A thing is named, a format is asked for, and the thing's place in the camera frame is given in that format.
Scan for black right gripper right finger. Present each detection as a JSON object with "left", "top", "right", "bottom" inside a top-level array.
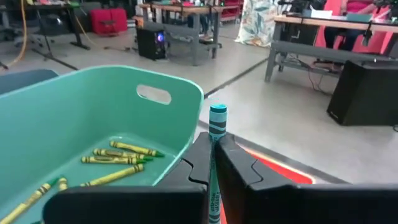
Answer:
[{"left": 214, "top": 133, "right": 398, "bottom": 224}]

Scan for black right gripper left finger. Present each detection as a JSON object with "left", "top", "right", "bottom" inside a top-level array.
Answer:
[{"left": 42, "top": 132, "right": 213, "bottom": 224}]

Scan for tall teal plastic bin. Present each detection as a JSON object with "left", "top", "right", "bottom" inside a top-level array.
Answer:
[{"left": 0, "top": 64, "right": 205, "bottom": 224}]

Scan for short blue crayon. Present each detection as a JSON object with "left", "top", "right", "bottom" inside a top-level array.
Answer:
[{"left": 207, "top": 103, "right": 228, "bottom": 224}]

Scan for orange plastic basket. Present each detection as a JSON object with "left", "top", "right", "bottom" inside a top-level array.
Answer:
[{"left": 217, "top": 144, "right": 314, "bottom": 224}]

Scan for black speaker box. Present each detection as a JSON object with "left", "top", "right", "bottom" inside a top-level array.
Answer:
[{"left": 326, "top": 59, "right": 398, "bottom": 127}]

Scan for grey workbench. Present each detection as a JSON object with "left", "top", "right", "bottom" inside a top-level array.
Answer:
[
  {"left": 264, "top": 14, "right": 398, "bottom": 83},
  {"left": 138, "top": 2, "right": 240, "bottom": 67}
]

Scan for dark teal stepped bin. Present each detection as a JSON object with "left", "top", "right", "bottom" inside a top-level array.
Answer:
[{"left": 0, "top": 68, "right": 59, "bottom": 96}]

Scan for black computer tower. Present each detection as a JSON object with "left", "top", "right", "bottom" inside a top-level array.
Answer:
[{"left": 136, "top": 26, "right": 167, "bottom": 61}]

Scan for person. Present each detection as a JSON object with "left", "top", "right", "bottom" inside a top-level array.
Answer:
[{"left": 323, "top": 0, "right": 377, "bottom": 53}]

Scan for orange red panel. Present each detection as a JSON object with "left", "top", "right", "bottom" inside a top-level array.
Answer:
[{"left": 313, "top": 0, "right": 395, "bottom": 55}]

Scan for red fabric case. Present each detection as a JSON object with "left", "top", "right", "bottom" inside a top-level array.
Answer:
[{"left": 90, "top": 7, "right": 128, "bottom": 35}]

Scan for black stand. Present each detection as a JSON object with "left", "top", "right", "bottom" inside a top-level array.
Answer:
[{"left": 29, "top": 0, "right": 91, "bottom": 72}]

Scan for leafy patterned cloth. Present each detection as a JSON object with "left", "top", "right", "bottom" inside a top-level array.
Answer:
[{"left": 235, "top": 0, "right": 280, "bottom": 48}]

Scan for yellow hose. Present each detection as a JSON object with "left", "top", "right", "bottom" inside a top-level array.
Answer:
[{"left": 6, "top": 0, "right": 29, "bottom": 68}]

